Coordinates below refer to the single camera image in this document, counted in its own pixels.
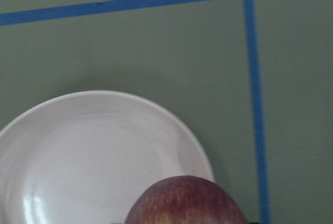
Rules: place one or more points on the red apple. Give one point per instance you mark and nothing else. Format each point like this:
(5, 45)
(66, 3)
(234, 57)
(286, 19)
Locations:
(185, 199)

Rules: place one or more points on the pink plate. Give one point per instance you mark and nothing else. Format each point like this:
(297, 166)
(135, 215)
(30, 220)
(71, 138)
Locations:
(86, 157)

